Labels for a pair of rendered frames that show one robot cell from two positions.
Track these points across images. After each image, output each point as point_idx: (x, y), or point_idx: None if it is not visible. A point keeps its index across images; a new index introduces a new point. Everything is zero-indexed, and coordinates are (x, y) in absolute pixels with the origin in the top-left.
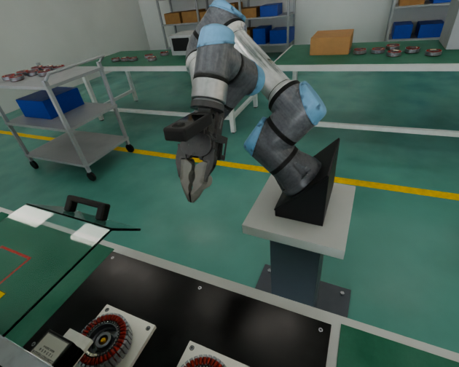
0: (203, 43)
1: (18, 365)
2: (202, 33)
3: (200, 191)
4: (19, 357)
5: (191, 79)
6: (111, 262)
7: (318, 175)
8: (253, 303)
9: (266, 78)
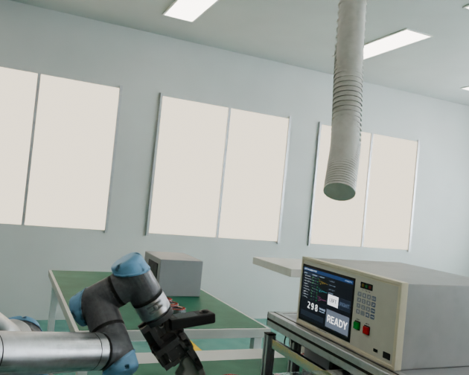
0: (149, 265)
1: (322, 338)
2: (143, 260)
3: None
4: (322, 338)
5: (58, 348)
6: None
7: None
8: None
9: (14, 326)
